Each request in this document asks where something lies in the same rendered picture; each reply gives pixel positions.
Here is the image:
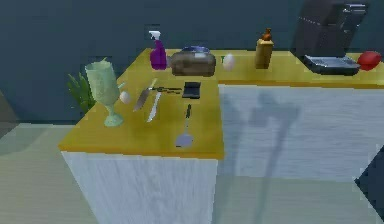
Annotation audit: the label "white cabinet with yellow worktop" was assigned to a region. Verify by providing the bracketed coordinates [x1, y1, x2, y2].
[57, 47, 384, 224]

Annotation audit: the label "black coffee machine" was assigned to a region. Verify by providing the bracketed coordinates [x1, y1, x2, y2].
[293, 0, 370, 76]

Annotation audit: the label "black thin pliers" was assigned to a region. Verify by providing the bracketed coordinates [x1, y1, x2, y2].
[149, 86, 183, 94]

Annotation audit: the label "grey knife with yellow handle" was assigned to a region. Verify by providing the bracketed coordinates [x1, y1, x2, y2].
[132, 78, 158, 113]

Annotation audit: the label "blue bowl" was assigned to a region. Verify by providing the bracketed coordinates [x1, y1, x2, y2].
[181, 45, 211, 55]

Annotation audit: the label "purple spray bottle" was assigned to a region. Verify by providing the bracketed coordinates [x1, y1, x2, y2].
[148, 30, 168, 71]

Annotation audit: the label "white butter knife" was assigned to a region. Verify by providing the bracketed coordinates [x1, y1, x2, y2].
[146, 91, 163, 124]

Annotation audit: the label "white egg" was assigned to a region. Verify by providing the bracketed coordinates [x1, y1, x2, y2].
[119, 90, 132, 105]
[222, 53, 236, 72]

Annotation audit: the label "pale green goblet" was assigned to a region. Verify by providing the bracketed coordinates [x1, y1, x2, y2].
[84, 60, 125, 128]

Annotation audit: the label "yellow bottle with brown stopper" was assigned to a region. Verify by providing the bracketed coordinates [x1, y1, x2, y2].
[254, 27, 275, 70]

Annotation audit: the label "brown bread loaf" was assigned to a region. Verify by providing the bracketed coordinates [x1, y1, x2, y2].
[170, 51, 217, 78]

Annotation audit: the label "grey spatula with black handle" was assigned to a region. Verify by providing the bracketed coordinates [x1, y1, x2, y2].
[174, 103, 195, 149]

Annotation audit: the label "black rectangular phone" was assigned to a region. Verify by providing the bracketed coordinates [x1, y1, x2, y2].
[181, 81, 202, 100]

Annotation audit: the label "green house plant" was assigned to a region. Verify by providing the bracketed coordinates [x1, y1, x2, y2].
[66, 71, 97, 115]

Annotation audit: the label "red tomato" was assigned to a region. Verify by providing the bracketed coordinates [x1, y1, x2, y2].
[356, 50, 382, 72]

